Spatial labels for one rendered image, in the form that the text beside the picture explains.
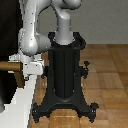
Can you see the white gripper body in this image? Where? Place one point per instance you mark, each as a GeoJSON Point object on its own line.
{"type": "Point", "coordinates": [32, 66]}

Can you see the white door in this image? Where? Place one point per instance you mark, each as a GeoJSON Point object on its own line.
{"type": "Point", "coordinates": [20, 103]}

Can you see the black robot mount pedestal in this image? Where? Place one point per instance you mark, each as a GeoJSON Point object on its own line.
{"type": "Point", "coordinates": [63, 73]}

